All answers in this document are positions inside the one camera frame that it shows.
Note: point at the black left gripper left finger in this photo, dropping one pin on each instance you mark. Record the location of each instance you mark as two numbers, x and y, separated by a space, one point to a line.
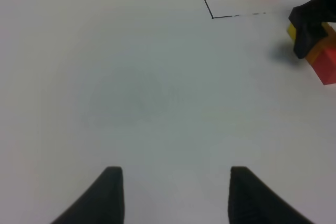
102 202

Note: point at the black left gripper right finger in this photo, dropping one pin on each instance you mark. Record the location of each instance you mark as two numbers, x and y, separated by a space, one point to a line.
252 201

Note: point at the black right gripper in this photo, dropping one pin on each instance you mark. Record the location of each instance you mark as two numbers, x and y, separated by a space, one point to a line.
307 19

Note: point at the yellow block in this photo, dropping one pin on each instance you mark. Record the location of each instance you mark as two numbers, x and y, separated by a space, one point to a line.
292 32

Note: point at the orange block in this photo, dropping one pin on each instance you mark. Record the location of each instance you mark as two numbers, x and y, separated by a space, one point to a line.
320 46

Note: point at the red block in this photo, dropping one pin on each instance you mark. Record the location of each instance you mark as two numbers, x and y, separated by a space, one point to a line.
324 66

